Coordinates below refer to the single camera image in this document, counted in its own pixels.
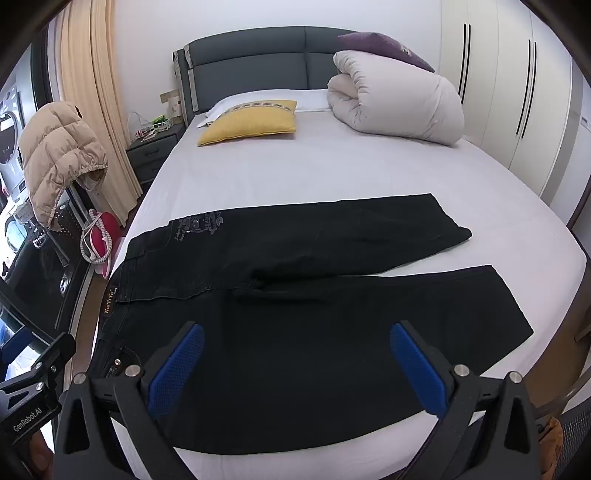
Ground beige puffer jacket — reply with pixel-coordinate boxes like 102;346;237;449
18;102;109;232

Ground black mesh chair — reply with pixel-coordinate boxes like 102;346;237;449
531;383;591;480

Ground black pants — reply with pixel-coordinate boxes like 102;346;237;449
90;194;535;455

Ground beige curtain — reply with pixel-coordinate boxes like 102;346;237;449
60;0;141;227

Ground dark grey nightstand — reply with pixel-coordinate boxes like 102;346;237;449
126;124;185;185

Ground white wardrobe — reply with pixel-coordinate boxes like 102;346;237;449
438;0;591;222

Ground wire basket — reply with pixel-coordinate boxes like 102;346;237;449
127;111;174;139

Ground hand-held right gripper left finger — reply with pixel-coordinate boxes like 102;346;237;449
55;320;206;480

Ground dark grey headboard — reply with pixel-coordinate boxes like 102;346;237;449
173;26;365;125

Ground bed with white sheet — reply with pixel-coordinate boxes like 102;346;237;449
90;88;589;480

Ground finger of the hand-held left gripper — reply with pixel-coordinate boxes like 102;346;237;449
0;333;77;408

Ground white pillow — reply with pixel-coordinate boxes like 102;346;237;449
196;89;333;127

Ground black glossy furniture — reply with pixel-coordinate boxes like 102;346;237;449
4;180;100;333

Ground orange cloth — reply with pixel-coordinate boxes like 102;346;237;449
538;418;564;462

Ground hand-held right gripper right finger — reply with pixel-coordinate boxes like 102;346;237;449
389;320;543;480

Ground purple pillow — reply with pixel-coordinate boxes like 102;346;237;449
337;31;435;73

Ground yellow pillow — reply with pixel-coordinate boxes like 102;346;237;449
198;100;297;147

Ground red bag with rope handle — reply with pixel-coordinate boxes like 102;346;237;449
81;209;122;279

